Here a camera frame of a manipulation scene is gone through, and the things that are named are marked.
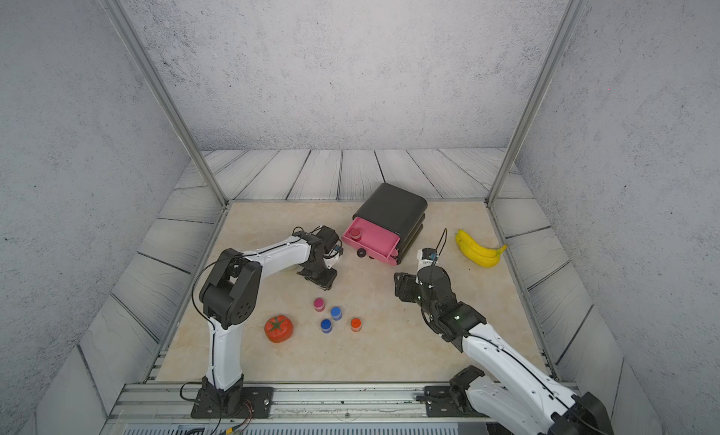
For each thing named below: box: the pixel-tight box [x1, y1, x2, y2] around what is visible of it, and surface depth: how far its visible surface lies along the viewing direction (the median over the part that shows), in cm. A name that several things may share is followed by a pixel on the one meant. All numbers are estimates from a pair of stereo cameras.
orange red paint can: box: [350, 316, 363, 333], surface depth 86 cm
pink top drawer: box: [342, 216, 402, 267], surface depth 93 cm
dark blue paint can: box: [320, 318, 333, 334], surface depth 86 cm
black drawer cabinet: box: [352, 182, 428, 265], surface depth 98 cm
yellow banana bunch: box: [455, 228, 509, 268], surface depth 101 cm
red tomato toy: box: [264, 315, 294, 344], surface depth 82 cm
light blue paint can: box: [330, 306, 344, 322], surface depth 89 cm
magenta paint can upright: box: [313, 297, 326, 313], surface depth 91 cm
